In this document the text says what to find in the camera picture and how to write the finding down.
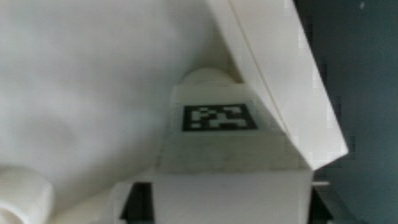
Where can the white square tabletop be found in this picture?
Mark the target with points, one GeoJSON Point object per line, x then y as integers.
{"type": "Point", "coordinates": [95, 56]}

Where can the white leg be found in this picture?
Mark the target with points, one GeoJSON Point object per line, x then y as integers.
{"type": "Point", "coordinates": [233, 177]}

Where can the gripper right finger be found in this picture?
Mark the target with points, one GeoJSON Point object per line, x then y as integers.
{"type": "Point", "coordinates": [328, 209]}

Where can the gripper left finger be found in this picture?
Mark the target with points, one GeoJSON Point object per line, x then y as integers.
{"type": "Point", "coordinates": [132, 208]}

